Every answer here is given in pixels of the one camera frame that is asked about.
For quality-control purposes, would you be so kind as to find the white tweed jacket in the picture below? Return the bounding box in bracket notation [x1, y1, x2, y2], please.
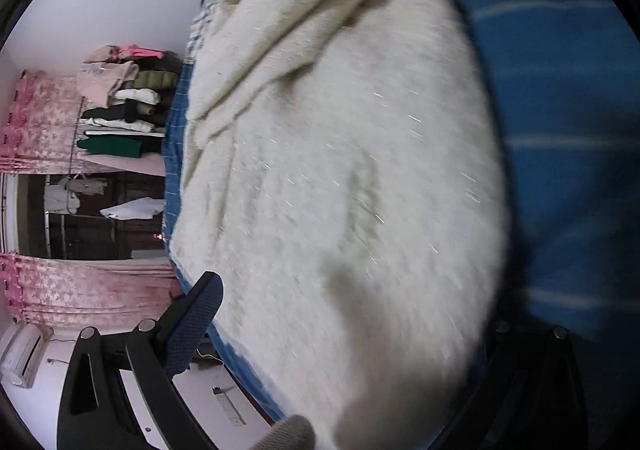
[170, 0, 509, 449]

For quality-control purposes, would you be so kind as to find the pile of clothes on rack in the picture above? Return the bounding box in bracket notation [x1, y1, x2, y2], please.
[76, 44, 182, 163]

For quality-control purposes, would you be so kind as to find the pink curtain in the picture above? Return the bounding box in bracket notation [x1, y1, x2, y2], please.
[1, 72, 182, 329]

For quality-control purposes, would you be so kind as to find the white air conditioner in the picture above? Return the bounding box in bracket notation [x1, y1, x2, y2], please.
[1, 323, 53, 388]

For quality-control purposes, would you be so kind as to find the blue striped bed sheet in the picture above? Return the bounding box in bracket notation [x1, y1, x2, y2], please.
[162, 0, 640, 426]

